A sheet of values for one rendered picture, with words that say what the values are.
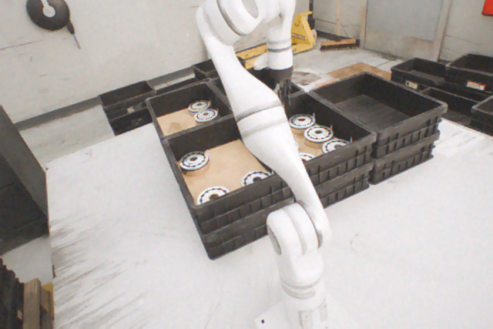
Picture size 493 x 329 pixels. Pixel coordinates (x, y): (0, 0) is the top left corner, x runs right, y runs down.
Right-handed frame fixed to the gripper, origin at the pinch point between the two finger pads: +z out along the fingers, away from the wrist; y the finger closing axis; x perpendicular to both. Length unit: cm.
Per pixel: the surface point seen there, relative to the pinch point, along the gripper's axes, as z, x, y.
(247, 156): 17.2, 12.5, -7.5
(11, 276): 73, 127, -53
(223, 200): 8.1, 5.9, -37.9
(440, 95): 55, -65, 125
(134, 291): 30, 29, -58
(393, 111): 17, -34, 32
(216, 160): 17.2, 23.0, -11.9
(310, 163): 7.6, -12.6, -18.8
